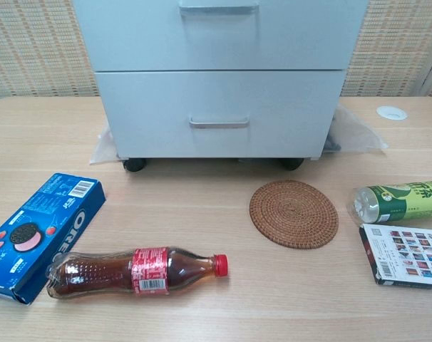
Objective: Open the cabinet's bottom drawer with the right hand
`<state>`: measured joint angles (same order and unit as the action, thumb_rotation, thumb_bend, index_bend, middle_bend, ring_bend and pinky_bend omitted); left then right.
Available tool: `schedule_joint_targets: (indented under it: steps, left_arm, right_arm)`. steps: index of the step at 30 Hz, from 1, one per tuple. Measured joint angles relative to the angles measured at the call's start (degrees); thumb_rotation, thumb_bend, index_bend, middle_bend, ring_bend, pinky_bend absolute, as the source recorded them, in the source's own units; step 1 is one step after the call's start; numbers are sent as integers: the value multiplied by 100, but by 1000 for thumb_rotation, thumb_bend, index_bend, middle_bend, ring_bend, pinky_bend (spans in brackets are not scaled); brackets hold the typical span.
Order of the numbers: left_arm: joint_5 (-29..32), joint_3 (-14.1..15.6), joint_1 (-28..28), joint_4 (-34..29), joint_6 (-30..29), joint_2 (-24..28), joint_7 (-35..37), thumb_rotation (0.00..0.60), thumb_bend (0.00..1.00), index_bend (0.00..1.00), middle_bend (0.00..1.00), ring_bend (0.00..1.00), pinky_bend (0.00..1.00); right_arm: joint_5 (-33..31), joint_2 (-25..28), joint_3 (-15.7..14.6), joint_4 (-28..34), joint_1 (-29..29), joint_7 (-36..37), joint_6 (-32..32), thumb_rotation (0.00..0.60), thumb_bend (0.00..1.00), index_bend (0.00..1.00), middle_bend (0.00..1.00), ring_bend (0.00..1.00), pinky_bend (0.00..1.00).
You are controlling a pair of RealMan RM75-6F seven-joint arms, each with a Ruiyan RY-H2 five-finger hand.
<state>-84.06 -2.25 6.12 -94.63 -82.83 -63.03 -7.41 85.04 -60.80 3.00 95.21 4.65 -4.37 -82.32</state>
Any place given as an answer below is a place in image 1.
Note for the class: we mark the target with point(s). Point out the black postcard box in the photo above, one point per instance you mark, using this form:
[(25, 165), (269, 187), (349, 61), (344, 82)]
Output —
[(408, 256)]

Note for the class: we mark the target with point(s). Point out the round woven rattan coaster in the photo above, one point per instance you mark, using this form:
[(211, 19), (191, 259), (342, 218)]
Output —
[(294, 213)]

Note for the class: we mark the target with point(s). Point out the black caster wheel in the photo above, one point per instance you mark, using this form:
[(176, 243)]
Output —
[(291, 164), (134, 165)]

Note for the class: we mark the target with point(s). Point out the green tea plastic bottle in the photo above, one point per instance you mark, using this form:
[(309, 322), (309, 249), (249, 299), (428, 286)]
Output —
[(405, 204)]

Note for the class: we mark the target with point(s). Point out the blue Oreo cookie box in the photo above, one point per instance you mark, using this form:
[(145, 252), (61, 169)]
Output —
[(70, 210)]

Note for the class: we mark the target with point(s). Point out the cola bottle red cap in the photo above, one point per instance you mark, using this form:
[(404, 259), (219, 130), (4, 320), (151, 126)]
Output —
[(105, 272)]

